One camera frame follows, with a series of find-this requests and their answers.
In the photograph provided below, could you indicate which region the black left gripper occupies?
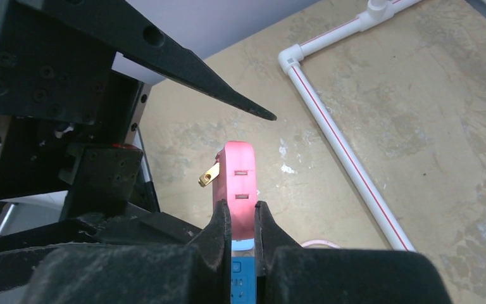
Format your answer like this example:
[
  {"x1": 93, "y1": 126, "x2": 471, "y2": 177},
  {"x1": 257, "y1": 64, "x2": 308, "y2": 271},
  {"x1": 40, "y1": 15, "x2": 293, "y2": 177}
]
[{"x1": 0, "y1": 1, "x2": 201, "y2": 253}]

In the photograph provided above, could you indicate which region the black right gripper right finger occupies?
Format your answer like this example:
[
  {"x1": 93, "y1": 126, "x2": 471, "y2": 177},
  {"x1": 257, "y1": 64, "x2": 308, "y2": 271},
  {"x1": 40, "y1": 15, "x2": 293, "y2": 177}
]
[{"x1": 254, "y1": 201, "x2": 452, "y2": 303}]

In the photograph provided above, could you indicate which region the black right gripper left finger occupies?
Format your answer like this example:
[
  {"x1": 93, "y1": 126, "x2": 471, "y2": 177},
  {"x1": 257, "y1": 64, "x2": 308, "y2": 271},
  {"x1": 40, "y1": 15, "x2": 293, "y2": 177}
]
[{"x1": 0, "y1": 201, "x2": 232, "y2": 303}]

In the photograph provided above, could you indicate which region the pink power cord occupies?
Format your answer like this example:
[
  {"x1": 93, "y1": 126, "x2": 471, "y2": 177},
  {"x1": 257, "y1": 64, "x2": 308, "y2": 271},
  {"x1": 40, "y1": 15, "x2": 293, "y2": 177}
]
[{"x1": 301, "y1": 239, "x2": 341, "y2": 249}]

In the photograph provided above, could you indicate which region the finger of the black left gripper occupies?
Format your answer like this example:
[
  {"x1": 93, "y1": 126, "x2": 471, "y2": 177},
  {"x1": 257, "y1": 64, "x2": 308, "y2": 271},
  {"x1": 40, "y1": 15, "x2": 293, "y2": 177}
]
[{"x1": 21, "y1": 0, "x2": 277, "y2": 121}]

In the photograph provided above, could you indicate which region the white PVC pipe frame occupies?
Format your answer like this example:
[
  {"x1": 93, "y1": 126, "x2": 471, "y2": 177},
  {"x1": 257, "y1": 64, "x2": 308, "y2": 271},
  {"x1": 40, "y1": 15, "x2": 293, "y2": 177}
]
[{"x1": 278, "y1": 1, "x2": 486, "y2": 251}]

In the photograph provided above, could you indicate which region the light blue USB charger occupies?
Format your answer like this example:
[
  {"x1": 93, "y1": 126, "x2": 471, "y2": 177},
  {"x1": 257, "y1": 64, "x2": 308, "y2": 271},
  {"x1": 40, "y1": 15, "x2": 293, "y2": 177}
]
[{"x1": 232, "y1": 239, "x2": 255, "y2": 251}]

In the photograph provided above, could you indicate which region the pink small charger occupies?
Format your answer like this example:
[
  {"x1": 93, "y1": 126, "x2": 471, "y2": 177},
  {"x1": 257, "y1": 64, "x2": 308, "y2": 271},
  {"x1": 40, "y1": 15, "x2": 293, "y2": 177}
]
[{"x1": 198, "y1": 141, "x2": 258, "y2": 241}]

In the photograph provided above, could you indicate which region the blue cube socket adapter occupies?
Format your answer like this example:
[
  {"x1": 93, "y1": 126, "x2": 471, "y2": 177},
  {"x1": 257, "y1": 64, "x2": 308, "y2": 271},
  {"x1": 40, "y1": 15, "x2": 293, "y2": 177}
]
[{"x1": 230, "y1": 256, "x2": 256, "y2": 304}]

